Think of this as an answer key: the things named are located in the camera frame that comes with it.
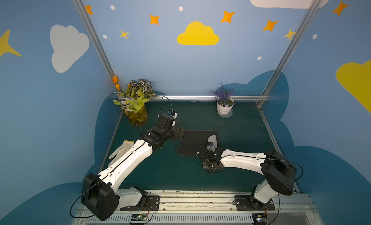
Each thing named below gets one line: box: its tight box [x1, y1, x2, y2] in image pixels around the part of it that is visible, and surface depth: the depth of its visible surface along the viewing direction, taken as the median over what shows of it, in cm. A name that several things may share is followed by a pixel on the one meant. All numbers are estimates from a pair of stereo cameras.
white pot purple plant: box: [209, 82, 235, 116], surface depth 109 cm
